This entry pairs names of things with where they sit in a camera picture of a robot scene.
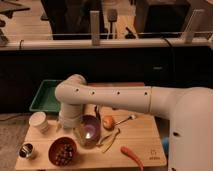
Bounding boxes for yellow banana peel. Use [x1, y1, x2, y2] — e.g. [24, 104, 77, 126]
[96, 128, 120, 153]

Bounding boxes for purple metallic bowl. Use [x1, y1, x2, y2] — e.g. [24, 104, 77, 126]
[74, 115, 101, 149]

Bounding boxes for red bowl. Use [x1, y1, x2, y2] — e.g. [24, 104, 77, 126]
[48, 137, 77, 167]

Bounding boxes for orange carrot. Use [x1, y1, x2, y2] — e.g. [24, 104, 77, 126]
[120, 146, 144, 171]

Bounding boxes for black barrier panel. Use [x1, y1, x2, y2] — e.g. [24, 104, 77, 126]
[0, 46, 213, 113]

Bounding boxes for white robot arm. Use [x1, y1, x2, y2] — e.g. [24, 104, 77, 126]
[55, 74, 213, 171]

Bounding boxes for small metal cup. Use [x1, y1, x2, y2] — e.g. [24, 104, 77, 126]
[18, 143, 36, 159]

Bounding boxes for white tipped stick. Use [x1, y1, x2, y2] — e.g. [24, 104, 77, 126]
[115, 115, 137, 125]

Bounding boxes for dark grapes bunch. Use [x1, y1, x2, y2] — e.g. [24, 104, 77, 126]
[55, 144, 73, 166]

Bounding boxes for green plastic tray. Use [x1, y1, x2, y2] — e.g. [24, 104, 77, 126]
[29, 80, 61, 114]

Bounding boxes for white railing frame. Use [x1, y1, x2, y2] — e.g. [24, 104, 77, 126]
[0, 9, 213, 51]

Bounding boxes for wooden cutting board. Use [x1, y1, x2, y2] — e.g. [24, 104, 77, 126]
[15, 113, 167, 171]

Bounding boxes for onion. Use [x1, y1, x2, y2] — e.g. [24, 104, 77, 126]
[102, 116, 115, 130]

